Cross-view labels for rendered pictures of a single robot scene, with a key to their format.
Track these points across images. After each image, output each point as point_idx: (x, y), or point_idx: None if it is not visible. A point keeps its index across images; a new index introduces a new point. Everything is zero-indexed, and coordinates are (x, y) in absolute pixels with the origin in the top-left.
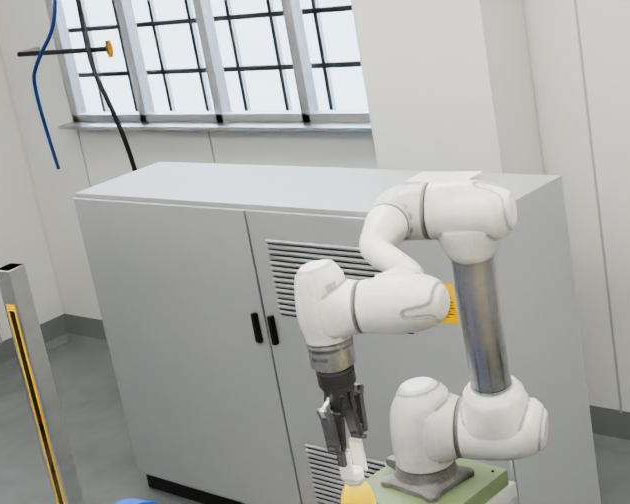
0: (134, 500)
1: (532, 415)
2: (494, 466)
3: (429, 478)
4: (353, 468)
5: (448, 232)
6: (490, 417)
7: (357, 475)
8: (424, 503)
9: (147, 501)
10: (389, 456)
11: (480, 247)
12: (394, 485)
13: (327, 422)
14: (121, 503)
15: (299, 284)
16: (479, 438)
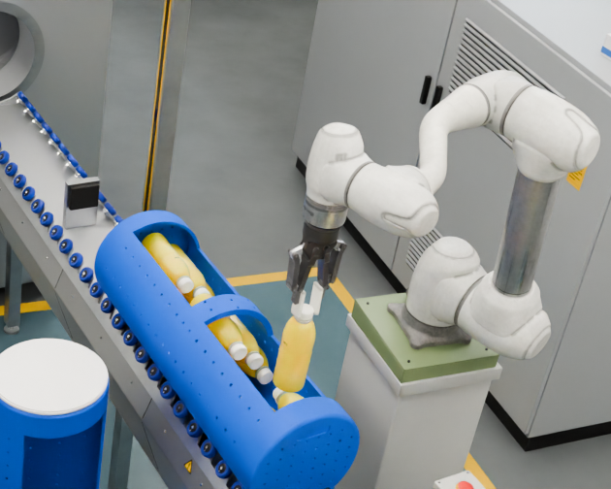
0: (170, 216)
1: (530, 329)
2: None
3: (424, 327)
4: (305, 307)
5: (520, 142)
6: (492, 310)
7: (304, 315)
8: (407, 345)
9: (179, 222)
10: None
11: (542, 170)
12: (396, 315)
13: (292, 263)
14: (157, 213)
15: (317, 140)
16: (476, 321)
